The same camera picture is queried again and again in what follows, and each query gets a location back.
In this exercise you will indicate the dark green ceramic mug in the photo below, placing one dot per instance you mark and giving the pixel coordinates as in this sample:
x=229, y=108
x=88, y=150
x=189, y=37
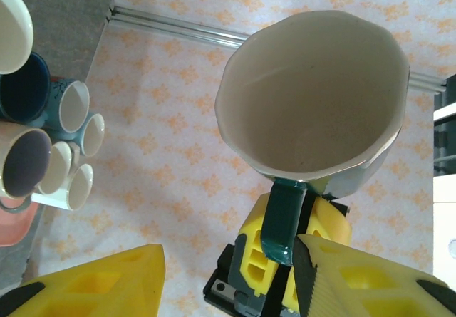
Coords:
x=310, y=99

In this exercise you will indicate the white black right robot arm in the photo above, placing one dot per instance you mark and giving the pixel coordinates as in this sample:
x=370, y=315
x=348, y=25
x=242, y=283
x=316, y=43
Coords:
x=445, y=224

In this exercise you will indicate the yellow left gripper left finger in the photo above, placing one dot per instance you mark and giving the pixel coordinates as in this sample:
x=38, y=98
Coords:
x=99, y=288

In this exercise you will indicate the pink plastic tray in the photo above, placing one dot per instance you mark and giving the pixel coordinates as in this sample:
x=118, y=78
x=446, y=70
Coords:
x=14, y=231

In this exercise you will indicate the aluminium side rail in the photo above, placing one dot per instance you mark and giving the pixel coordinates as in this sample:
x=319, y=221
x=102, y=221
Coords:
x=160, y=19

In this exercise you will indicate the white ceramic mug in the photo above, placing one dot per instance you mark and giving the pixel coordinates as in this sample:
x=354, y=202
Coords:
x=14, y=28

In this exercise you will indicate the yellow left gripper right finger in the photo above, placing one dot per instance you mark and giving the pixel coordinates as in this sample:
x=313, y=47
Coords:
x=374, y=288

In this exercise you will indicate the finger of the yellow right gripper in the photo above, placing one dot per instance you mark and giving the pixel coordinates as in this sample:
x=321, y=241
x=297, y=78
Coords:
x=253, y=260
x=327, y=221

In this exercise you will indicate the pale pink mug lavender interior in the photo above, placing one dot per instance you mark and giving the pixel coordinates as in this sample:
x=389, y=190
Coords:
x=25, y=164

